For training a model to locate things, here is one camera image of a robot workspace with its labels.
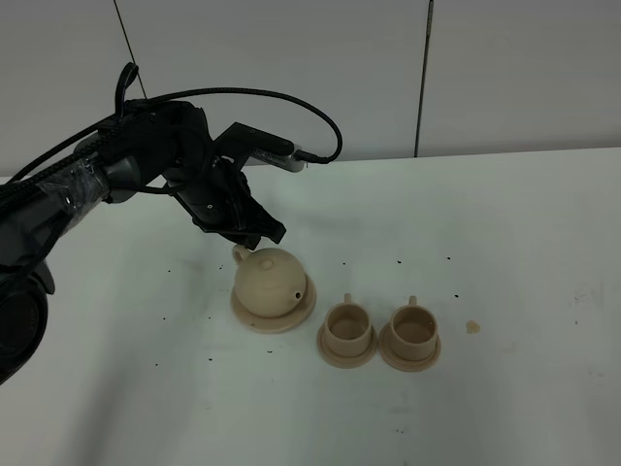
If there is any beige teapot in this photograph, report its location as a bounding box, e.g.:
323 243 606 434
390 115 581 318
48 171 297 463
232 246 308 318

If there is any teacup saucer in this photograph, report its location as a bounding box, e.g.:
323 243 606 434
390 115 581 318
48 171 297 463
316 322 377 369
378 324 441 373

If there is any right teacup saucer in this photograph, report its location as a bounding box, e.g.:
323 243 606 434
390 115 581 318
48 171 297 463
378 324 441 373

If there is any left teacup saucer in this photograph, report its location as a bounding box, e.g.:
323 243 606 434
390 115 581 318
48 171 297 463
316 322 377 369

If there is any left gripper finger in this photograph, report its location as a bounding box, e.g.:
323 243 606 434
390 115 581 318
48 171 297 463
243 195 285 244
220 229 262 250

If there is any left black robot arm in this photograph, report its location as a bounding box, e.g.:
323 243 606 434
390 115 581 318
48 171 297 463
1 101 285 380

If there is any left beige teacup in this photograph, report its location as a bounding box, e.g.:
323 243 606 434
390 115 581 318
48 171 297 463
322 293 375 360

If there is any beige teapot saucer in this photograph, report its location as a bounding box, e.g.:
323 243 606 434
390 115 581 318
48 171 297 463
230 276 316 334

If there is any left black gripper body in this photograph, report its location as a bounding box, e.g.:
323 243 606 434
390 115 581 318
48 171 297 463
164 104 252 236

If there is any right beige teacup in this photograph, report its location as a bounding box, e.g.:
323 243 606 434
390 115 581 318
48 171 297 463
389 295 439 362

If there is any beige teacup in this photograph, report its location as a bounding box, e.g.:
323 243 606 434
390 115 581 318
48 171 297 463
389 295 439 362
322 293 375 360

